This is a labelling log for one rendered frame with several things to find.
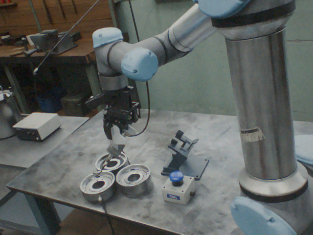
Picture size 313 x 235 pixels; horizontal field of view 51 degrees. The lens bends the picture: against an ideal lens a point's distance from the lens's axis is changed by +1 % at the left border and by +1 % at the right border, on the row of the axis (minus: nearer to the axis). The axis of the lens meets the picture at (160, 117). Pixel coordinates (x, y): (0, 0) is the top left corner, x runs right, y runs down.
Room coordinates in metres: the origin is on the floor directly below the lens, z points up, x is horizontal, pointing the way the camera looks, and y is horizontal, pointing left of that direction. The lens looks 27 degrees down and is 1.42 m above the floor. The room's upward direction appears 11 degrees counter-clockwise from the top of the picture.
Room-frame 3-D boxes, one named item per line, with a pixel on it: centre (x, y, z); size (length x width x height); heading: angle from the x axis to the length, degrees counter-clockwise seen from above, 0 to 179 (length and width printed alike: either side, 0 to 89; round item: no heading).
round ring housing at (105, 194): (0.80, 0.23, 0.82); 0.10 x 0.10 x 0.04
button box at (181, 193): (0.71, -0.01, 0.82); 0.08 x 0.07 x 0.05; 57
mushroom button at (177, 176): (0.72, -0.01, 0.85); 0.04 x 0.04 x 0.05
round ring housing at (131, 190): (0.80, 0.12, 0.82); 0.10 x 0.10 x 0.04
